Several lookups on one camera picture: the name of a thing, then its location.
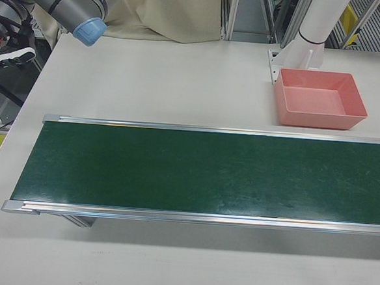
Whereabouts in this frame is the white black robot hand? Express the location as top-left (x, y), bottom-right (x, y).
top-left (0, 36), bottom-right (36, 74)

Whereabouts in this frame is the pink plastic box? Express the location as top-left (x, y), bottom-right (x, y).
top-left (271, 67), bottom-right (371, 132)

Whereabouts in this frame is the beige cloth cover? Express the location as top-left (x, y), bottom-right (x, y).
top-left (30, 0), bottom-right (227, 59)

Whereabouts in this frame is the aluminium shelf rack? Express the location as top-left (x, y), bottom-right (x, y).
top-left (257, 0), bottom-right (305, 46)

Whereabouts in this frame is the white robot torso column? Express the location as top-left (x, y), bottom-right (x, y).
top-left (272, 0), bottom-right (351, 75)

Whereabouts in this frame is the yellow black label tag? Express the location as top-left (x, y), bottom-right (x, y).
top-left (340, 3), bottom-right (362, 48)

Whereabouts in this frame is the grey roller rack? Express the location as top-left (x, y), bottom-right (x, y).
top-left (327, 0), bottom-right (380, 52)

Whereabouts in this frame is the green conveyor belt aluminium frame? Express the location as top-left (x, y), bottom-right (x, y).
top-left (1, 110), bottom-right (380, 251)

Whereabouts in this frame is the aluminium profile frame post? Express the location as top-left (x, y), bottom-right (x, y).
top-left (218, 0), bottom-right (240, 42)

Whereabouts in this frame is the white metal mounting bracket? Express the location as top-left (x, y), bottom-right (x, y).
top-left (265, 48), bottom-right (284, 86)

